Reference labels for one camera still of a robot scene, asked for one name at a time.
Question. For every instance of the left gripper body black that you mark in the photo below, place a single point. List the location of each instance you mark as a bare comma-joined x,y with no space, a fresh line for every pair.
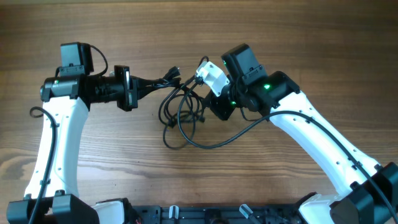
126,96

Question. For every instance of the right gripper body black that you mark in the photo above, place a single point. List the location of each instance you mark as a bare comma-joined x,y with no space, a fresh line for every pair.
224,104

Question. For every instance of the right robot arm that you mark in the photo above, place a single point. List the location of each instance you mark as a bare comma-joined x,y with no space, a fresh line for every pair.
366,192

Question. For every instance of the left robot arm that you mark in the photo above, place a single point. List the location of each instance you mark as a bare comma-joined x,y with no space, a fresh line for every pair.
52,193

